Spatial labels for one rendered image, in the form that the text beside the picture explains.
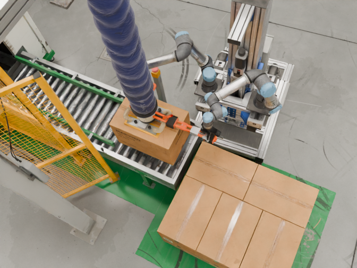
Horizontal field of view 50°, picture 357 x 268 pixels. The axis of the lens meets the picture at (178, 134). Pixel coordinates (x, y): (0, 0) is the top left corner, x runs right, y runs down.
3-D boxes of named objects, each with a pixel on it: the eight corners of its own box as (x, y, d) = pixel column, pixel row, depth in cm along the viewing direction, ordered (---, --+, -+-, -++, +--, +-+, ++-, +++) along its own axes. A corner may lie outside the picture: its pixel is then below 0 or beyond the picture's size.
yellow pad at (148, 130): (124, 124, 337) (122, 122, 332) (129, 115, 340) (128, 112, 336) (157, 138, 328) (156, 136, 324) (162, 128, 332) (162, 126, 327)
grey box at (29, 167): (25, 172, 283) (5, 158, 256) (28, 166, 285) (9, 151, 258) (46, 183, 278) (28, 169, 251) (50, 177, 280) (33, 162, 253)
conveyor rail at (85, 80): (27, 63, 460) (20, 53, 442) (30, 59, 461) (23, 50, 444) (201, 135, 401) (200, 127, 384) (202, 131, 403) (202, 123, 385)
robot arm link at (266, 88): (274, 95, 327) (265, 70, 278) (284, 109, 321) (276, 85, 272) (262, 103, 329) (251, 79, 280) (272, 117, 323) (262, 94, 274)
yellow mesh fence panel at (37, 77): (48, 213, 421) (-87, 135, 231) (46, 205, 425) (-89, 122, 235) (120, 178, 431) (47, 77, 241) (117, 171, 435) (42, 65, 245)
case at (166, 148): (118, 142, 374) (108, 124, 338) (138, 109, 388) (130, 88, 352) (173, 165, 359) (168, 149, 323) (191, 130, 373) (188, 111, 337)
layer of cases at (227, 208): (161, 238, 386) (156, 231, 349) (203, 155, 419) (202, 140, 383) (274, 295, 355) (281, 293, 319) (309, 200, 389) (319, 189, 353)
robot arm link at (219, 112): (221, 100, 285) (208, 106, 284) (228, 111, 281) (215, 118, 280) (221, 105, 293) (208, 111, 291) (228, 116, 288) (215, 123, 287)
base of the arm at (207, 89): (204, 77, 356) (204, 71, 347) (219, 82, 352) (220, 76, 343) (198, 91, 350) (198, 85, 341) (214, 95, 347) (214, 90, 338)
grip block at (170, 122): (165, 126, 322) (164, 123, 316) (170, 116, 325) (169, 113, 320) (173, 129, 319) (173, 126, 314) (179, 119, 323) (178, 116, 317)
